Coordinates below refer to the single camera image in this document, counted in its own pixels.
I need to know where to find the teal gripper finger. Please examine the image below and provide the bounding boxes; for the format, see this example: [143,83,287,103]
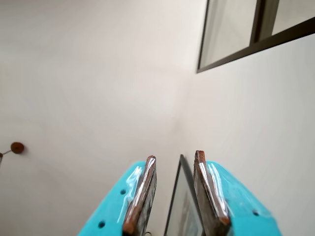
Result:
[193,149,283,236]
[77,154,158,236]

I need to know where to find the dark framed window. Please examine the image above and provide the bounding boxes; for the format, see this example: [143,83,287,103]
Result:
[196,0,315,74]

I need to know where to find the black framed wall picture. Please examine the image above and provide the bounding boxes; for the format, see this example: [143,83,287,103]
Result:
[164,154,205,236]

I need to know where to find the brown round wall knob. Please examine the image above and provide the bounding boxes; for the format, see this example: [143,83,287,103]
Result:
[10,142,25,154]

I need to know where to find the thin metal wall rod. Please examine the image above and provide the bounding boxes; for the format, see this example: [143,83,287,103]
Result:
[0,149,12,168]

